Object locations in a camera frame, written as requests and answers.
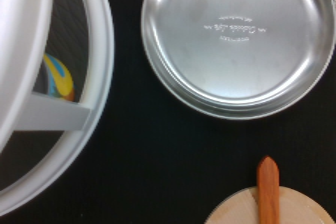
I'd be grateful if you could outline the round silver metal plate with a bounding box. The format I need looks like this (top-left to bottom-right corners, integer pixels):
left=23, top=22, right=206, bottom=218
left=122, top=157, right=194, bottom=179
left=141, top=0, right=336, bottom=120

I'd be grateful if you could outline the fork with wooden handle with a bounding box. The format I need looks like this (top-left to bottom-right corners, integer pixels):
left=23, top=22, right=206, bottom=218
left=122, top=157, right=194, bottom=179
left=257, top=156, right=279, bottom=224

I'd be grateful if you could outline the yellow and blue can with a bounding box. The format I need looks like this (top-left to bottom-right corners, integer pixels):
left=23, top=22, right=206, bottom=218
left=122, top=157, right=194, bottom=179
left=44, top=54, right=75, bottom=101

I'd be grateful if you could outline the white two-tier turntable rack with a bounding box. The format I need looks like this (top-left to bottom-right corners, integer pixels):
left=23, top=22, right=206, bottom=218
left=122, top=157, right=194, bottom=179
left=0, top=0, right=114, bottom=216

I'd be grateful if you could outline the round wooden coaster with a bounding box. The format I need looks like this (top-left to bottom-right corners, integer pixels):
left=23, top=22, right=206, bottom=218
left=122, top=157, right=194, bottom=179
left=204, top=187, right=336, bottom=224

